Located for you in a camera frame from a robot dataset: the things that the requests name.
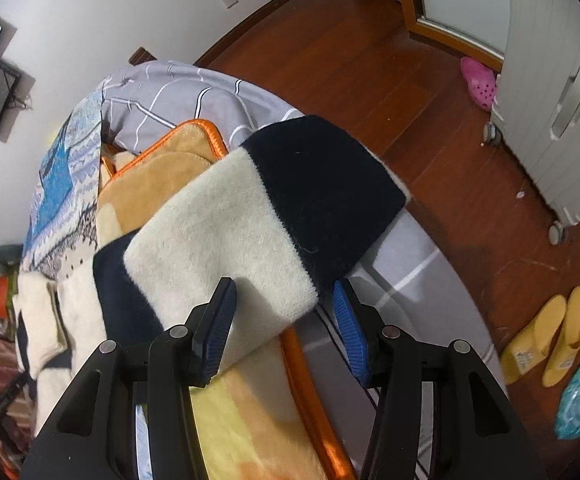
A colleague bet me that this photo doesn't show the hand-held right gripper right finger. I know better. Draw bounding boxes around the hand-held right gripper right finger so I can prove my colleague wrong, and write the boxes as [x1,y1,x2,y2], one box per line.
[332,277,548,480]

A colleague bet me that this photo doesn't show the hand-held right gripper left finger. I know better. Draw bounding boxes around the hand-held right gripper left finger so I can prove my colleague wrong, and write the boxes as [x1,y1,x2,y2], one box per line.
[20,277,238,480]

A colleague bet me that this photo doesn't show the navy and cream knit sweater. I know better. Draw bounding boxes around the navy and cream knit sweater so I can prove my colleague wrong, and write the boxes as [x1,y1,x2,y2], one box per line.
[12,115,411,431]

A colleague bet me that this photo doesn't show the orange plush blanket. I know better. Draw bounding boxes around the orange plush blanket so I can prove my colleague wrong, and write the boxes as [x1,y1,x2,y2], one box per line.
[97,119,358,480]

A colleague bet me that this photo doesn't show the yellow slipper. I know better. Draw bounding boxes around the yellow slipper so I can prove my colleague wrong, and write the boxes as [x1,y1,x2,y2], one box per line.
[542,286,580,388]
[500,295,568,386]

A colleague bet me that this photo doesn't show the blue patterned quilt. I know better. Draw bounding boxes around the blue patterned quilt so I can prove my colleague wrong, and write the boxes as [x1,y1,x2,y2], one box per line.
[20,77,106,281]

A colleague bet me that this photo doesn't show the grey cushion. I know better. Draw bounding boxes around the grey cushion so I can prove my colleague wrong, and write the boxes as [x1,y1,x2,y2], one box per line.
[0,244,24,271]

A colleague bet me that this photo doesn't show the grey striped bed sheet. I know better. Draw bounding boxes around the grey striped bed sheet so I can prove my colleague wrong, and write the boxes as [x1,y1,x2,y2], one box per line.
[100,60,508,480]

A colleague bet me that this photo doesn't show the white ribbed suitcase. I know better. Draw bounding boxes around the white ribbed suitcase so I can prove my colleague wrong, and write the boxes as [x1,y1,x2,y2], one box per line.
[482,0,580,246]

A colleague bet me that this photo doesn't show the pink clog slipper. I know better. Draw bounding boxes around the pink clog slipper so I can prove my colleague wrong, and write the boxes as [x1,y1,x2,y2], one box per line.
[460,56,498,112]

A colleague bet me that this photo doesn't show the wooden framed door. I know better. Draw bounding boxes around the wooden framed door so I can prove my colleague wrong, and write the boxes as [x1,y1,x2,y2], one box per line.
[337,0,513,71]

